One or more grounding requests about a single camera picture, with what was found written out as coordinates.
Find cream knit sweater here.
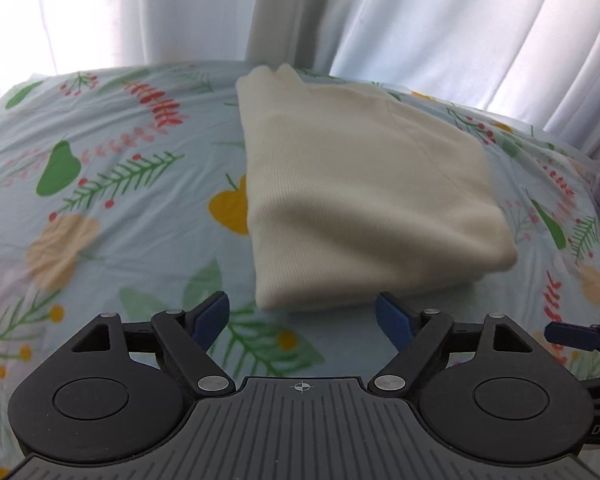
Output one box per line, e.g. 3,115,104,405
235,62,520,313

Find white curtain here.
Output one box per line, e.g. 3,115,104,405
0,0,600,158

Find floral print bed sheet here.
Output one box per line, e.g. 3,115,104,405
0,60,600,480

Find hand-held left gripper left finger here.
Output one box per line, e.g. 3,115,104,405
72,291,237,395

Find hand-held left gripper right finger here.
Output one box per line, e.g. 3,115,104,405
367,292,535,395

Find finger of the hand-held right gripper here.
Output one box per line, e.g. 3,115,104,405
544,321,600,352

